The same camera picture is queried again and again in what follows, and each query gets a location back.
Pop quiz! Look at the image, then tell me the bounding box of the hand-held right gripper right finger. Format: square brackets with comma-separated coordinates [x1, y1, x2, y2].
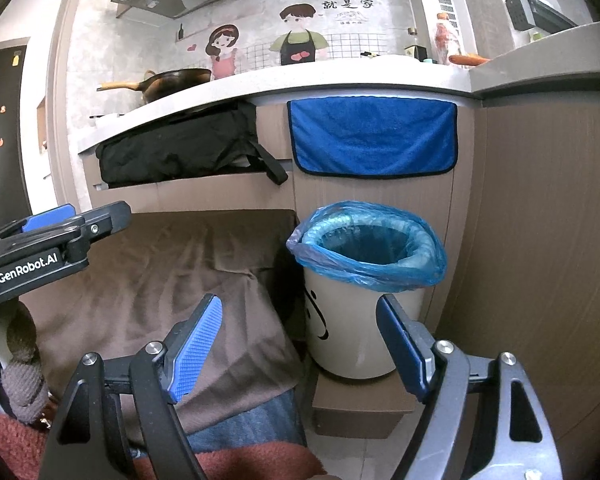
[376, 294, 571, 480]

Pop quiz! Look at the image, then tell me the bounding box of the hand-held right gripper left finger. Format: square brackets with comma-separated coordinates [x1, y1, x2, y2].
[40, 294, 224, 480]

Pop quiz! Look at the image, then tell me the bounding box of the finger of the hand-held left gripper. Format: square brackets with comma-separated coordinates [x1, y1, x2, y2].
[22, 204, 77, 233]
[67, 201, 132, 256]

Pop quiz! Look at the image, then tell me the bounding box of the white trash bin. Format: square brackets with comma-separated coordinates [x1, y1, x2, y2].
[302, 270, 426, 380]

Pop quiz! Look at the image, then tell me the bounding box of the blue plastic bin liner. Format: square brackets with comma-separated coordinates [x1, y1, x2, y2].
[286, 201, 448, 291]

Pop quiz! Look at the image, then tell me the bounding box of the black refrigerator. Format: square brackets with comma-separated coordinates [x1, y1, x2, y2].
[0, 45, 33, 233]

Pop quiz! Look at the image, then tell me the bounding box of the brown table cloth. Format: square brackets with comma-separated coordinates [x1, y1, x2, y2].
[20, 208, 306, 433]

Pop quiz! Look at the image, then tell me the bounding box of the cardboard box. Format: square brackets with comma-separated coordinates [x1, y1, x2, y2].
[310, 375, 421, 440]

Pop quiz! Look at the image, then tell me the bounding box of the person's leg in jeans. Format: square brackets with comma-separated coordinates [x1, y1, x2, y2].
[187, 392, 306, 453]

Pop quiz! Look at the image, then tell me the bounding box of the black fabric bag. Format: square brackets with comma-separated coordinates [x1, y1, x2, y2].
[95, 101, 290, 186]

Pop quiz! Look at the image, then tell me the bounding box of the black wok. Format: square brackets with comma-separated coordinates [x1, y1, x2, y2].
[96, 67, 212, 103]

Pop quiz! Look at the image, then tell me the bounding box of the rust red knit garment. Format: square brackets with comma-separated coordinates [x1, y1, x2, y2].
[0, 402, 341, 480]

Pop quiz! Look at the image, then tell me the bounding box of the blue towel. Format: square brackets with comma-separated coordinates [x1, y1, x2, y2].
[286, 95, 458, 179]

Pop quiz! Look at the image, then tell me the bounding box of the orange carrot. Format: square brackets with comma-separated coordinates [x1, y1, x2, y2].
[448, 53, 491, 67]

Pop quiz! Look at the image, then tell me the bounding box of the dark sauce bottle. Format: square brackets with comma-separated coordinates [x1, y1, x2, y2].
[405, 26, 428, 62]

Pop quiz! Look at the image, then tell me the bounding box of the red and white bottle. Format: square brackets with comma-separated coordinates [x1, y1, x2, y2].
[434, 12, 463, 66]

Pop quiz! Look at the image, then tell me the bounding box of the black knife holder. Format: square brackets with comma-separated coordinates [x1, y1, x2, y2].
[505, 0, 536, 31]

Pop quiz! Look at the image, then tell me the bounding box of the cartoon wall sticker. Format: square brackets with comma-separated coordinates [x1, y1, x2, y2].
[175, 0, 381, 81]

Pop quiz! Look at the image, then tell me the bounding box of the white slotted wall panel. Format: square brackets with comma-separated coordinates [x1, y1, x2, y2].
[436, 0, 461, 31]

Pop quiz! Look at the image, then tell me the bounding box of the black wall rack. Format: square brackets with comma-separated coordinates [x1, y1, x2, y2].
[526, 0, 578, 31]

